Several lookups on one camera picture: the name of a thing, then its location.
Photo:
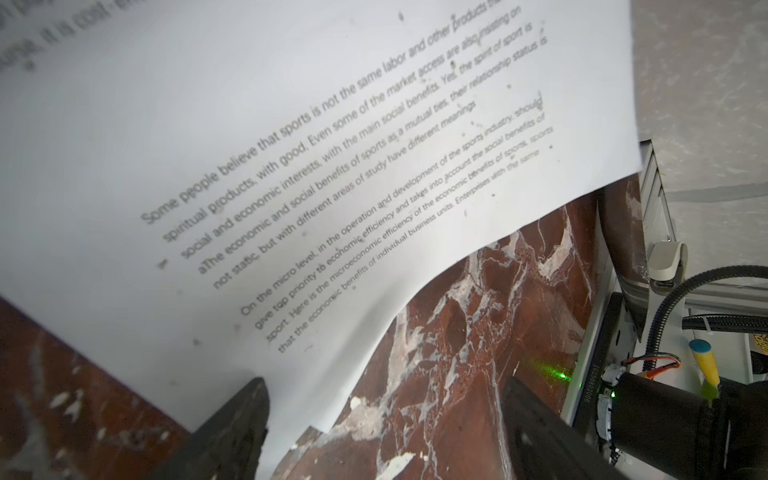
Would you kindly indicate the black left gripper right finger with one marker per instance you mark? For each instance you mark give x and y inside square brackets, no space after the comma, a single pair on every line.
[541,445]

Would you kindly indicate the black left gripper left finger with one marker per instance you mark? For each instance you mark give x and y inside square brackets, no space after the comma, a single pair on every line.
[228,445]

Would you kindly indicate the printed paper stack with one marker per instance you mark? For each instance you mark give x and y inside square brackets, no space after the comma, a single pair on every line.
[194,193]

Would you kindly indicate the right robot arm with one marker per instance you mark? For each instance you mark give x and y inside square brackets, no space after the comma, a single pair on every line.
[682,434]

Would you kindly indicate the small white beige clip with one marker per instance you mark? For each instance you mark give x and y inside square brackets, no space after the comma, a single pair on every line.
[666,266]

